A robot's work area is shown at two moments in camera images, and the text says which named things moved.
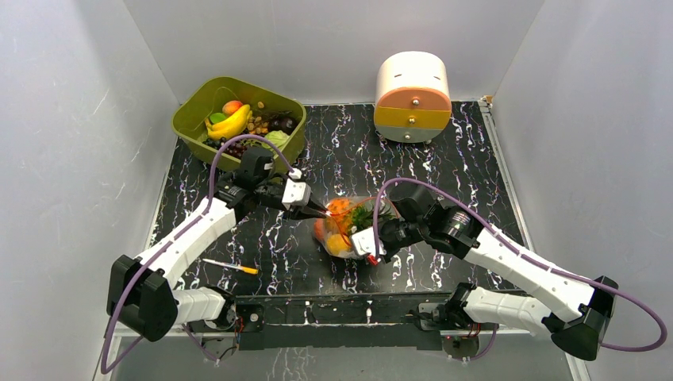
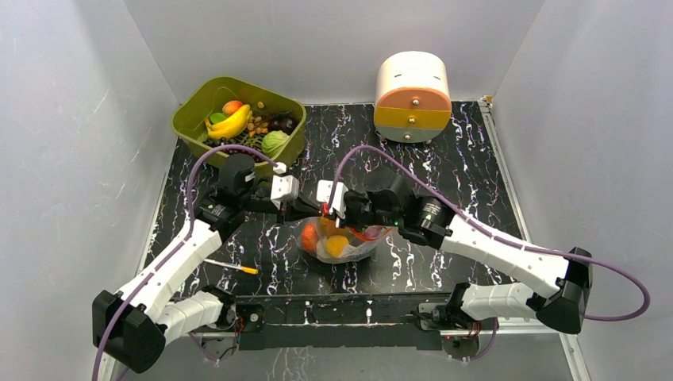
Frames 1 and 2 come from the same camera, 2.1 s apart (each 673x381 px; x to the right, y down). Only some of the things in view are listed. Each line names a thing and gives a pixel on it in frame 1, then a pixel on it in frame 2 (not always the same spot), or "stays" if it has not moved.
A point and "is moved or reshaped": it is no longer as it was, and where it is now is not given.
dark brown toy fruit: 285,124 stays
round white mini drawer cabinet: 413,100 stays
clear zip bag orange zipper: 344,216 is moved or reshaped
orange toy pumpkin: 319,228 -> 309,236
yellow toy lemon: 336,244 stays
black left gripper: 312,209 stays
